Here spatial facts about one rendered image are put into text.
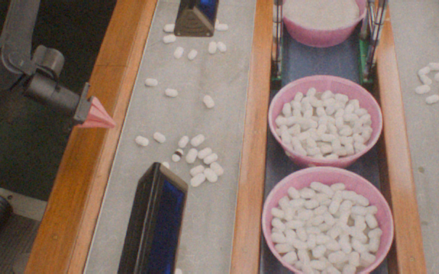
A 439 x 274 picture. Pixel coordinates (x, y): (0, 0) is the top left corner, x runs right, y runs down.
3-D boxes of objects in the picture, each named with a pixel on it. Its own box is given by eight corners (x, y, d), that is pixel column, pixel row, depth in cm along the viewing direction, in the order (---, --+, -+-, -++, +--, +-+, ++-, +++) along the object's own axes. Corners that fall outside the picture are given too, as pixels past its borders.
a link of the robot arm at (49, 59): (-14, 81, 107) (6, 59, 103) (4, 45, 115) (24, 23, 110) (37, 111, 114) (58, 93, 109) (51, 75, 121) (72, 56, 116)
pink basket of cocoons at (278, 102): (289, 197, 124) (291, 174, 116) (255, 114, 140) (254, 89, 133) (395, 167, 127) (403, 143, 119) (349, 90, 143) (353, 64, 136)
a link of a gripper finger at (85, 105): (124, 111, 118) (85, 91, 113) (117, 136, 113) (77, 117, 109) (109, 125, 122) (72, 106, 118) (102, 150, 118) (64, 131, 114)
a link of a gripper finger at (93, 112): (126, 102, 119) (88, 82, 115) (119, 127, 115) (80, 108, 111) (112, 117, 124) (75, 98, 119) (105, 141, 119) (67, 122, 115)
